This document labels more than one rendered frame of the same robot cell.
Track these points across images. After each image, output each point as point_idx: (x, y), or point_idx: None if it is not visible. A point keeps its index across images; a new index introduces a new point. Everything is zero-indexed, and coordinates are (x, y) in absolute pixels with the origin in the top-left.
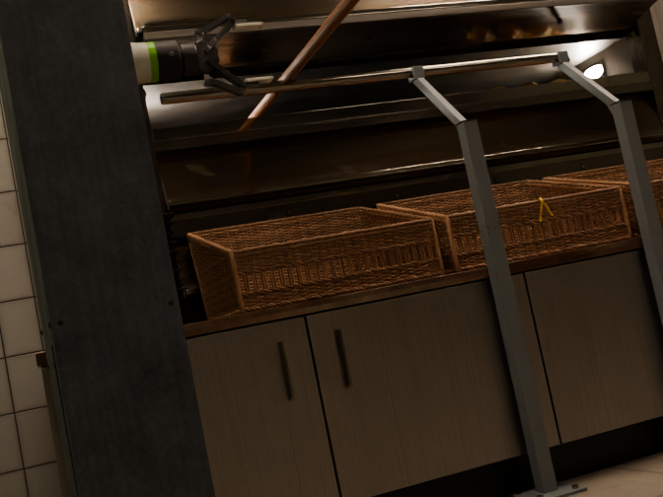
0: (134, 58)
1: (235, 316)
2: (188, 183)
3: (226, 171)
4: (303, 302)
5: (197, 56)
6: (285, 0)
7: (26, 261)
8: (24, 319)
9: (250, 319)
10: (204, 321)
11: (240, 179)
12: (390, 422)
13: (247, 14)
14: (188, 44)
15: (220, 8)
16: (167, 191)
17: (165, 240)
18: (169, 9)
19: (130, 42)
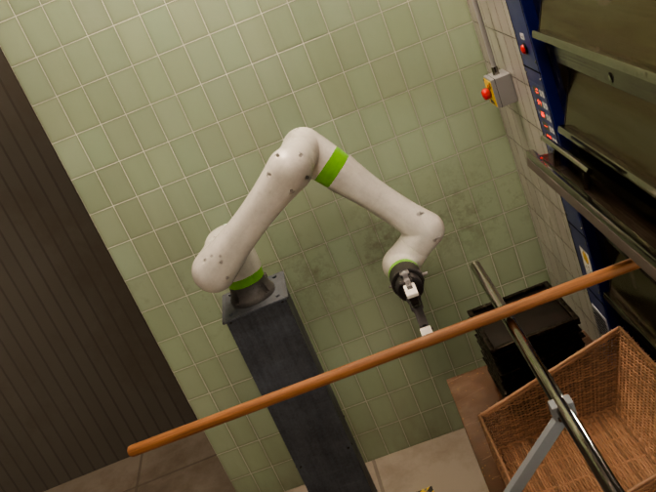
0: (387, 275)
1: (474, 454)
2: (623, 283)
3: (642, 292)
4: (488, 489)
5: (399, 296)
6: (651, 138)
7: (575, 263)
8: (583, 298)
9: (478, 465)
10: (470, 440)
11: (646, 310)
12: None
13: (621, 143)
14: (396, 283)
15: (608, 121)
16: (612, 278)
17: (285, 444)
18: (584, 103)
19: (389, 260)
